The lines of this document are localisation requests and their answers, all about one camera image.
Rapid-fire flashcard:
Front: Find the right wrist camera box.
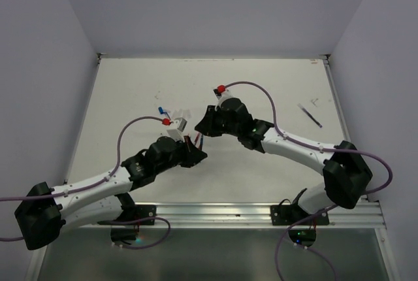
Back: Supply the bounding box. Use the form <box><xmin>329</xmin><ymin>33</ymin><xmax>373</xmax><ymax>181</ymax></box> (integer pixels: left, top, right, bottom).
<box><xmin>213</xmin><ymin>85</ymin><xmax>234</xmax><ymax>106</ymax></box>

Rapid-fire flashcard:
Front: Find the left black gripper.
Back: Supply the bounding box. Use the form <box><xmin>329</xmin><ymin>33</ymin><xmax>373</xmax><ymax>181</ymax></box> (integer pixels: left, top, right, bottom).
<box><xmin>155</xmin><ymin>135</ymin><xmax>206</xmax><ymax>174</ymax></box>

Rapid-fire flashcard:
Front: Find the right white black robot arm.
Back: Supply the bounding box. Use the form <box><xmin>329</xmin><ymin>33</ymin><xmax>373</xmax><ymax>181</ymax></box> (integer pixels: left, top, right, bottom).
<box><xmin>195</xmin><ymin>97</ymin><xmax>372</xmax><ymax>224</ymax></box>

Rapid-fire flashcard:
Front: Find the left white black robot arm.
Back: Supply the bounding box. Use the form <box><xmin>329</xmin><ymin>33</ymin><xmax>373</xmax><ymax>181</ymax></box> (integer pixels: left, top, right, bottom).
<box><xmin>14</xmin><ymin>137</ymin><xmax>208</xmax><ymax>250</ymax></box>

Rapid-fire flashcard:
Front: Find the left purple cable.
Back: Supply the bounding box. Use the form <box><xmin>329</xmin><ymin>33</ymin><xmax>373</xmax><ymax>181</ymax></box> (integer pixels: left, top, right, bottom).
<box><xmin>0</xmin><ymin>116</ymin><xmax>171</xmax><ymax>250</ymax></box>

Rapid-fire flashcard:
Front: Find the orange clear highlighter pen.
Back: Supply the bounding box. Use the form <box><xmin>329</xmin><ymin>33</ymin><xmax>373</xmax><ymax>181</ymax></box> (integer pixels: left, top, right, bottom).
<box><xmin>193</xmin><ymin>133</ymin><xmax>201</xmax><ymax>145</ymax></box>

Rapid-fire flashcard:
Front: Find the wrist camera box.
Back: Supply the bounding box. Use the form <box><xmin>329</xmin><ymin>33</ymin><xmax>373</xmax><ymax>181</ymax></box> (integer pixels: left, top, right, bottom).
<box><xmin>213</xmin><ymin>85</ymin><xmax>234</xmax><ymax>106</ymax></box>
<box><xmin>167</xmin><ymin>117</ymin><xmax>187</xmax><ymax>141</ymax></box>

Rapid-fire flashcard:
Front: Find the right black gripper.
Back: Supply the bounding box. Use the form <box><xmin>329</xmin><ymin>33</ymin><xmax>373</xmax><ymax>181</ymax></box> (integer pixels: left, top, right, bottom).
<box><xmin>197</xmin><ymin>103</ymin><xmax>242</xmax><ymax>136</ymax></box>

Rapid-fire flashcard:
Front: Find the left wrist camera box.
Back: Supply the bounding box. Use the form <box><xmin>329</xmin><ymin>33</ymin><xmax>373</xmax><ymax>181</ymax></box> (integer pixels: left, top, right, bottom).
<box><xmin>167</xmin><ymin>117</ymin><xmax>187</xmax><ymax>141</ymax></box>

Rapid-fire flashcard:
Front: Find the aluminium front rail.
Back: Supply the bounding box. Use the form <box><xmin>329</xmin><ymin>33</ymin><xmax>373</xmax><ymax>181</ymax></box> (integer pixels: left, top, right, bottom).
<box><xmin>148</xmin><ymin>202</ymin><xmax>386</xmax><ymax>229</ymax></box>

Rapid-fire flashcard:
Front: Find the blue patterned pen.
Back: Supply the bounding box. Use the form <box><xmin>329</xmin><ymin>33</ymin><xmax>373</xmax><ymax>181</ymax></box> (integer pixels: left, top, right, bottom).
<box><xmin>298</xmin><ymin>103</ymin><xmax>323</xmax><ymax>128</ymax></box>

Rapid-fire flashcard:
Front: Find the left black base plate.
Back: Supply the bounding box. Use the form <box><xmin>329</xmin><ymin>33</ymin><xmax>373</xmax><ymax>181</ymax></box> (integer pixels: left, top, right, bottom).
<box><xmin>120</xmin><ymin>205</ymin><xmax>157</xmax><ymax>226</ymax></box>

